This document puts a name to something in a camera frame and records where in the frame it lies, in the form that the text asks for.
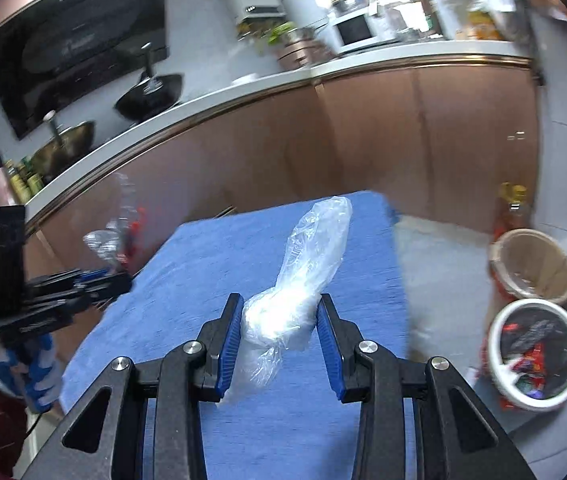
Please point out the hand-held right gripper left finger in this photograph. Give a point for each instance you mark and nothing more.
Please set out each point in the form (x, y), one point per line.
(228, 355)

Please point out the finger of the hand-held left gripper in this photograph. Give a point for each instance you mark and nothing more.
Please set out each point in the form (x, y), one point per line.
(70, 302)
(98, 280)

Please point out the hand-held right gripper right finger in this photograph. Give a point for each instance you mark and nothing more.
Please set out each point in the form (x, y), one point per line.
(331, 360)

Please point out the clear plastic wrapper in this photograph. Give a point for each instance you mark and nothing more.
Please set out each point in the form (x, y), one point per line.
(113, 240)

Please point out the clear plastic bag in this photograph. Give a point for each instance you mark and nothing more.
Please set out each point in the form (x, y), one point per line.
(308, 260)

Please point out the red snack wrapper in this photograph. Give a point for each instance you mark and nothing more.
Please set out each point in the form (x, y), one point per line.
(528, 362)

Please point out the white waste bin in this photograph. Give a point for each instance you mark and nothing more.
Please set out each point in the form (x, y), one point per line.
(548, 340)

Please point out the person's left hand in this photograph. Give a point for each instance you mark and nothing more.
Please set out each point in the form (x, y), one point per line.
(33, 370)

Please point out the row of sauce bottles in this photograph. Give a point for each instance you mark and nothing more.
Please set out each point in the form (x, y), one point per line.
(25, 182)

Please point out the blue towel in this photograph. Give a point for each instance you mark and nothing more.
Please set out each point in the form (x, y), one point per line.
(213, 270)

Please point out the golden pot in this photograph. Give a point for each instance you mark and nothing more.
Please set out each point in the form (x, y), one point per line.
(63, 145)

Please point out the black wok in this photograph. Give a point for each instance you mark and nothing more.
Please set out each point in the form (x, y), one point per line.
(151, 97)

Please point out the brown kitchen cabinet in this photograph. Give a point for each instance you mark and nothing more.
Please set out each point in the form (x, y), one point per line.
(363, 135)

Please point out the black range hood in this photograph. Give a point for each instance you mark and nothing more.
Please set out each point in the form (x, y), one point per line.
(78, 45)

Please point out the cooking oil bottle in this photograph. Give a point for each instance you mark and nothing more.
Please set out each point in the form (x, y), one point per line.
(513, 210)

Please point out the beige waste bin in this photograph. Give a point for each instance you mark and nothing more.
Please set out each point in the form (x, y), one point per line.
(558, 280)

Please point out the green plant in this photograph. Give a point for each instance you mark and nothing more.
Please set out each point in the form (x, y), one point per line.
(278, 32)

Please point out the brown cooking pot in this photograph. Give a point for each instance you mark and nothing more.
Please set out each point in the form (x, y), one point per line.
(306, 50)

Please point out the white microwave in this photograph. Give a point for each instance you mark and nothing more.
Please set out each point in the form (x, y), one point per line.
(361, 30)

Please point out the steel pot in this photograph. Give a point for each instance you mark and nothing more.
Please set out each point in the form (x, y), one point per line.
(351, 4)

